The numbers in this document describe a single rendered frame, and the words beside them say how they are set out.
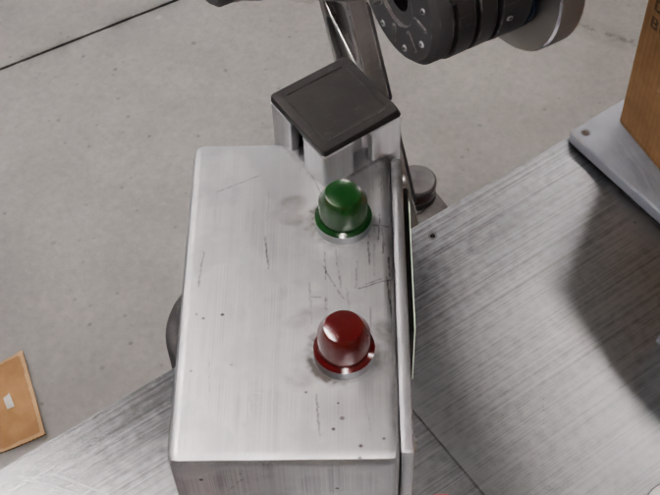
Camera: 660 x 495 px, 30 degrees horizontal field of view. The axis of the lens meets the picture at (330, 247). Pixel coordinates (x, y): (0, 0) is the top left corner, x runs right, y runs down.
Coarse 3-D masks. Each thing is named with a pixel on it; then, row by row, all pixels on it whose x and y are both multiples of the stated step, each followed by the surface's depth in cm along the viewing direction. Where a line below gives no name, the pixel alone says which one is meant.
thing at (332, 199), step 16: (320, 192) 55; (336, 192) 54; (352, 192) 54; (320, 208) 55; (336, 208) 54; (352, 208) 54; (368, 208) 56; (320, 224) 55; (336, 224) 55; (352, 224) 55; (368, 224) 55; (336, 240) 55; (352, 240) 55
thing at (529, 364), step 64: (512, 192) 140; (576, 192) 139; (448, 256) 134; (512, 256) 134; (576, 256) 134; (640, 256) 134; (448, 320) 130; (512, 320) 129; (576, 320) 129; (640, 320) 129; (448, 384) 125; (512, 384) 125; (576, 384) 125; (640, 384) 124; (64, 448) 122; (128, 448) 122; (448, 448) 121; (512, 448) 120; (576, 448) 120; (640, 448) 120
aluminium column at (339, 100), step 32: (352, 64) 59; (288, 96) 58; (320, 96) 58; (352, 96) 57; (384, 96) 57; (288, 128) 58; (320, 128) 56; (352, 128) 56; (384, 128) 57; (320, 160) 56; (352, 160) 57
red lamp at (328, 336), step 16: (336, 320) 50; (352, 320) 50; (320, 336) 50; (336, 336) 50; (352, 336) 50; (368, 336) 50; (320, 352) 51; (336, 352) 50; (352, 352) 50; (368, 352) 51; (320, 368) 51; (336, 368) 51; (352, 368) 51; (368, 368) 51
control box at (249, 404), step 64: (192, 192) 58; (256, 192) 57; (384, 192) 57; (192, 256) 55; (256, 256) 55; (320, 256) 55; (384, 256) 55; (192, 320) 53; (256, 320) 53; (320, 320) 53; (384, 320) 53; (192, 384) 51; (256, 384) 51; (320, 384) 51; (384, 384) 51; (192, 448) 50; (256, 448) 49; (320, 448) 49; (384, 448) 49
